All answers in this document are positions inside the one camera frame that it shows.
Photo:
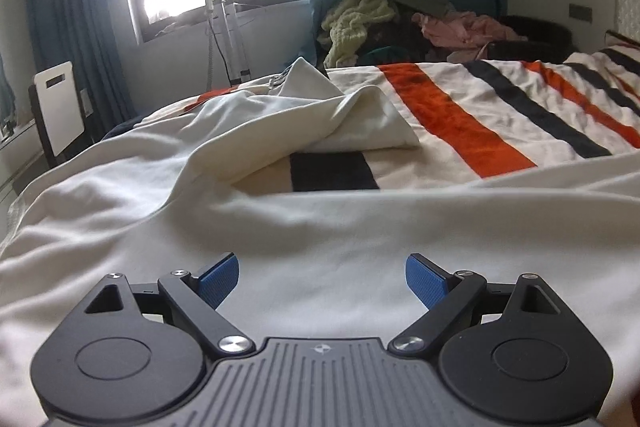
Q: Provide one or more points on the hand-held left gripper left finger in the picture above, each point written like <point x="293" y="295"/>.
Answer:
<point x="220" y="281"/>

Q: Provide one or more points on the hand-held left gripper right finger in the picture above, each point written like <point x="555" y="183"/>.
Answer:
<point x="425" y="281"/>

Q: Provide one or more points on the white sweatshirt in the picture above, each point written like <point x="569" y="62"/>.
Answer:
<point x="280" y="227"/>

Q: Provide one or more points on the dark clothes pile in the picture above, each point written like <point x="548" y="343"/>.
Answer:
<point x="400" y="39"/>

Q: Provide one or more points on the orange black striped blanket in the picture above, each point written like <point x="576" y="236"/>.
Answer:
<point x="450" y="107"/>

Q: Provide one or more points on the white folding chair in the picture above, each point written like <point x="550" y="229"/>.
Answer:
<point x="57" y="107"/>

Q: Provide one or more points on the pink garment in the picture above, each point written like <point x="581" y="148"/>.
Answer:
<point x="460" y="29"/>

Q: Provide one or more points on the white garment steamer stand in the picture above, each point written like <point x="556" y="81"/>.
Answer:
<point x="222" y="22"/>

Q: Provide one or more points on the yellow-green knit garment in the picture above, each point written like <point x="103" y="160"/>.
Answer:
<point x="352" y="22"/>

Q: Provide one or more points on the dark armchair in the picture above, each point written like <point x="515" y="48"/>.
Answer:
<point x="535" y="32"/>

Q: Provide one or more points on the dark wall switch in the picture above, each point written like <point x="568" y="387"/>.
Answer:
<point x="580" y="12"/>

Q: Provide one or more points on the patterned wall panel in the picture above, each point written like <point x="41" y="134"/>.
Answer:
<point x="629" y="9"/>

